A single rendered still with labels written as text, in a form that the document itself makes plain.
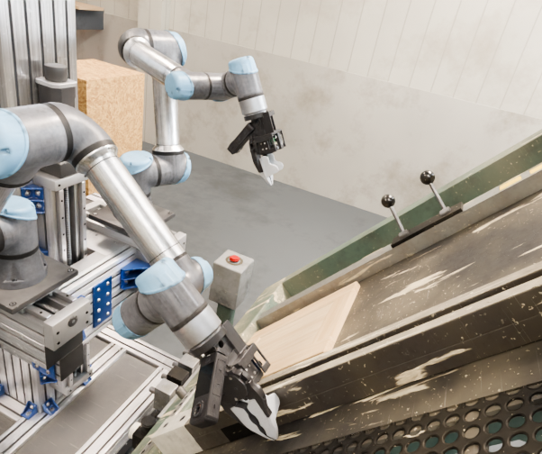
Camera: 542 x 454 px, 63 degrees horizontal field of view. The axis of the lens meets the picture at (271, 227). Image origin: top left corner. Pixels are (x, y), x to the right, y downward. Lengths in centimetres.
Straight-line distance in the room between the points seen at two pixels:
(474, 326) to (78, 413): 174
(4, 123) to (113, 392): 151
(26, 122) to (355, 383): 72
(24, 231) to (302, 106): 375
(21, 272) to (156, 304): 66
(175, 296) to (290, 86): 412
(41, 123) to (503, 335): 82
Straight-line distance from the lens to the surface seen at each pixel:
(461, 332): 67
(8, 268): 136
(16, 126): 89
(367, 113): 455
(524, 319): 66
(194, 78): 129
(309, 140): 476
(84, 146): 95
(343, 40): 456
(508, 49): 442
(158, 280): 74
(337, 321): 107
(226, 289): 171
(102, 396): 216
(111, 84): 289
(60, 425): 210
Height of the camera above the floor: 186
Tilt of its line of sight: 28 degrees down
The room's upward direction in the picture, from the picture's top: 11 degrees clockwise
